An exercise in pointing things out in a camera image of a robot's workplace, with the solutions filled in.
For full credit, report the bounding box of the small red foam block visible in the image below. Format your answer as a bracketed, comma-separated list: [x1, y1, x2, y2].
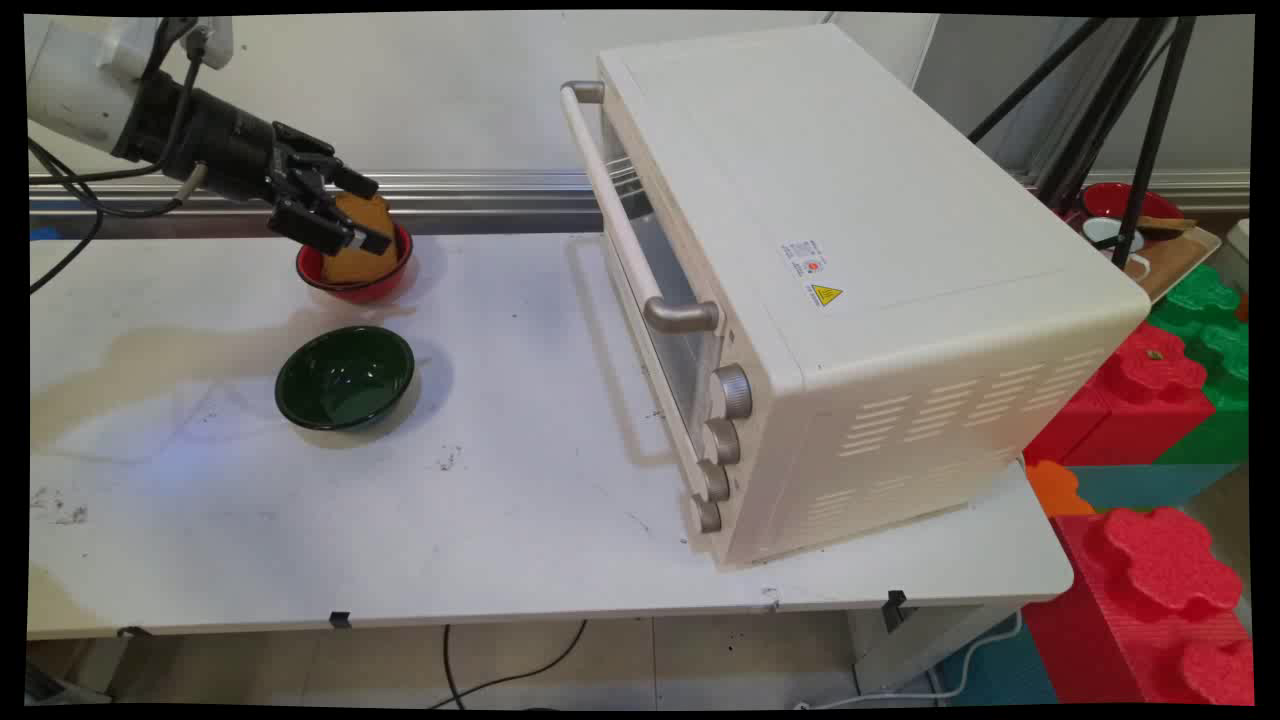
[1022, 322, 1218, 469]

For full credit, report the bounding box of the white box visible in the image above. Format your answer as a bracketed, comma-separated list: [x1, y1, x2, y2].
[1227, 218, 1252, 292]

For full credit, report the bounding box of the cream toaster oven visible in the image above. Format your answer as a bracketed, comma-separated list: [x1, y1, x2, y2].
[560, 22, 1152, 572]

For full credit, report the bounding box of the white table leg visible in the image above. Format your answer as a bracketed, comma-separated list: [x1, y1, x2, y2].
[848, 600, 1022, 697]

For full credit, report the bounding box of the black floor cable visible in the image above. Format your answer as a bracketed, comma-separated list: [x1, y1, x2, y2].
[429, 620, 590, 712]

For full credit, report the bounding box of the green foam block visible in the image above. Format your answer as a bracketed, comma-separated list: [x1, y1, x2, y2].
[1146, 264, 1252, 467]

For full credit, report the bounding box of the dark green bowl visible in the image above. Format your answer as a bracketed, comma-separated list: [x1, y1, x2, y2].
[275, 326, 416, 433]

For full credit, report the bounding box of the blue foam mat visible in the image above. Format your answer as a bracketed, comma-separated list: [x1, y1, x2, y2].
[934, 612, 1059, 707]

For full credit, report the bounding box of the wooden tray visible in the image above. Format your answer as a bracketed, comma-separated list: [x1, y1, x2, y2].
[1050, 205, 1224, 305]

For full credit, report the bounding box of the white mug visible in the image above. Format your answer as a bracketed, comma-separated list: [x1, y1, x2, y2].
[1083, 216, 1153, 282]

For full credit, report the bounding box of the aluminium rail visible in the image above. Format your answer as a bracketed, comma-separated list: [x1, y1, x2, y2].
[28, 170, 607, 241]

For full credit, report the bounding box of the large red foam block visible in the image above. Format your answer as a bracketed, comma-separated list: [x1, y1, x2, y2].
[1021, 505, 1255, 707]

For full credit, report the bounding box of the oven door with handle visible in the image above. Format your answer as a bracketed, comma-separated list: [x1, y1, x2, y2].
[560, 80, 723, 471]

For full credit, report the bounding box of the black tripod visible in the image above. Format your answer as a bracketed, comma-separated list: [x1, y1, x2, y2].
[967, 15, 1197, 271]

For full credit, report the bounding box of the white floor cable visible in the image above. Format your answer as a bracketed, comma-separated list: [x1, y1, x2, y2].
[798, 610, 1027, 712]

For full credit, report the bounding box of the red bowl with bread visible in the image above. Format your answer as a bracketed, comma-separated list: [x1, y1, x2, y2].
[295, 222, 414, 305]

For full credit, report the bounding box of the orange foam block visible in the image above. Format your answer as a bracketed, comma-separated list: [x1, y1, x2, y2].
[1024, 459, 1097, 519]

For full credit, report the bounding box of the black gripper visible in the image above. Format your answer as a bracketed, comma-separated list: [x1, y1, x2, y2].
[178, 88, 394, 258]

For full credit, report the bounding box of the white label sticker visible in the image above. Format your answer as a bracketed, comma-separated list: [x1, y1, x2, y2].
[780, 240, 830, 280]

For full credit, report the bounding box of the brown bread slice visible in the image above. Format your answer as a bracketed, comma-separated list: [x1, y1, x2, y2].
[320, 192, 401, 285]

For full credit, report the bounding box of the red bowl on tray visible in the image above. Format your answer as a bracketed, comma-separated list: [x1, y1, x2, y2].
[1079, 182, 1187, 239]

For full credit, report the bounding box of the teal foam block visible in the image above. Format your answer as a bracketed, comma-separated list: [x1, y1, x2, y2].
[1064, 462, 1242, 514]

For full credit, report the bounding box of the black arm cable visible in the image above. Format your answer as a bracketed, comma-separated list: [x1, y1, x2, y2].
[28, 20, 213, 297]

